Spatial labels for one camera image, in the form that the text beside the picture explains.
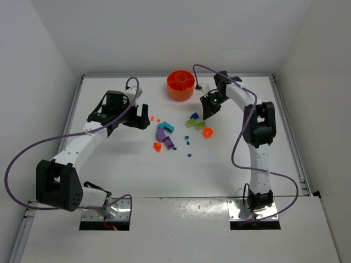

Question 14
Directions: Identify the green lego brick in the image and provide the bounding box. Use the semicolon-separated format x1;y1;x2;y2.
195;121;206;130

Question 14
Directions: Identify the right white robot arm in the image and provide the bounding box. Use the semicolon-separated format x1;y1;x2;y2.
200;71;276;211

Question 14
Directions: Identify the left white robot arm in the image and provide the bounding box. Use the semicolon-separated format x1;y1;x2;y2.
36;87;150;211

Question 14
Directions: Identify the blue curved lego piece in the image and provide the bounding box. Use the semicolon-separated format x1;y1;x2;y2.
190;112;199;119

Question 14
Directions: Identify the green lego brick upside-down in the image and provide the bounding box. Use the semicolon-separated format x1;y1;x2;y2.
185;118;197;128

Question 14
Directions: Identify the purple rounded lego piece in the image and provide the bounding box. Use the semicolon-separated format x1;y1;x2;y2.
156;128;166;142

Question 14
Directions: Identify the orange round cone piece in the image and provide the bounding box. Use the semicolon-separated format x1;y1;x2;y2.
203;127;213;139

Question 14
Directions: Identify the long teal lego brick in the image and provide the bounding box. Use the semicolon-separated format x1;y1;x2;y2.
162;122;174;133

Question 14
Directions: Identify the orange heart-shaped piece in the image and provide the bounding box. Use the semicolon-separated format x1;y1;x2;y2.
153;142;162;152

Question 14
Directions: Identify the purple flat lego plate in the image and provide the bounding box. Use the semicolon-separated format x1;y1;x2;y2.
163;136;175;150

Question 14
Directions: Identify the orange divided round container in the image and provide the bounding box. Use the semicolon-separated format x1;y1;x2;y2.
167;70;195;101

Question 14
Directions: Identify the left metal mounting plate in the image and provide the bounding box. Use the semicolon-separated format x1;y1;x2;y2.
81;198;131;222

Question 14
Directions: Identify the metal mounting plate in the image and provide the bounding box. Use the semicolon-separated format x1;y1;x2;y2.
227;198;279;222
81;198;131;222

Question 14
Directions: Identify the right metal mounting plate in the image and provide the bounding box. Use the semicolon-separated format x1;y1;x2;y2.
227;198;279;222

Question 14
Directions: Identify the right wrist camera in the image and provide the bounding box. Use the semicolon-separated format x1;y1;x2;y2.
195;83;211;97

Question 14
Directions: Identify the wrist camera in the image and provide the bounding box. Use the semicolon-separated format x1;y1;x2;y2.
124;86;143;101
195;83;211;97

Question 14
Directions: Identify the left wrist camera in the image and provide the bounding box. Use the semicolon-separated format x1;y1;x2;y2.
124;86;143;101

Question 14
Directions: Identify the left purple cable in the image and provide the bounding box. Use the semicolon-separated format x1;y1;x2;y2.
4;76;140;211

